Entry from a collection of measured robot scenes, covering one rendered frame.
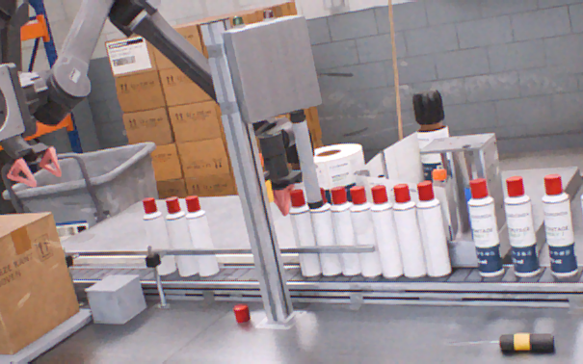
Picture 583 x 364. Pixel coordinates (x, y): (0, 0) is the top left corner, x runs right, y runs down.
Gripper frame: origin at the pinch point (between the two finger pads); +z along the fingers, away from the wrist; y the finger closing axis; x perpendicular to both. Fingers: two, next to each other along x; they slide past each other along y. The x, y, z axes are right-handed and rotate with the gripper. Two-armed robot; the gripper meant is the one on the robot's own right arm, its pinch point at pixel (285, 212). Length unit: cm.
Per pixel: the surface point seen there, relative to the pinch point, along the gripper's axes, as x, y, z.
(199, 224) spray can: 7.8, 20.0, -0.1
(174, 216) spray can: 7.9, 26.9, -2.5
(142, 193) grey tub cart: -183, 202, 48
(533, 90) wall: -429, 41, 60
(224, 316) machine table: 19.7, 10.1, 18.6
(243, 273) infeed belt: 5.5, 12.1, 13.7
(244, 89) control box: 24.2, -11.2, -34.5
